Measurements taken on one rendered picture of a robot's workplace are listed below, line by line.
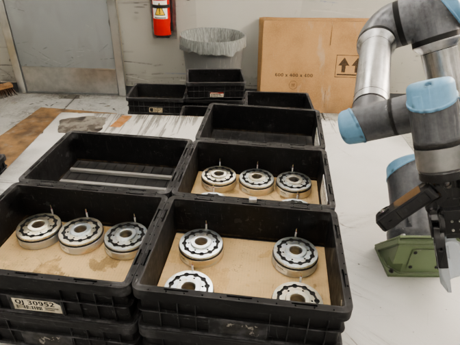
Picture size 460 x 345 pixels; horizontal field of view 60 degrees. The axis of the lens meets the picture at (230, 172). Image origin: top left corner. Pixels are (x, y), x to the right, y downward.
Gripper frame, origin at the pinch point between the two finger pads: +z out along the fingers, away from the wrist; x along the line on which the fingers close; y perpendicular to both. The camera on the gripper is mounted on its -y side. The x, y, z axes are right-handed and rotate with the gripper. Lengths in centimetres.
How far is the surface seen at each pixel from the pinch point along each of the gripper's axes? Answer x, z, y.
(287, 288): -2.3, 0.4, -28.8
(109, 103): 244, -64, -255
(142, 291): -21, -10, -49
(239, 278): -0.4, -1.2, -39.7
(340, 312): -11.8, -0.1, -16.7
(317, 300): -2.8, 2.8, -22.9
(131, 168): 28, -26, -82
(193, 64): 235, -76, -154
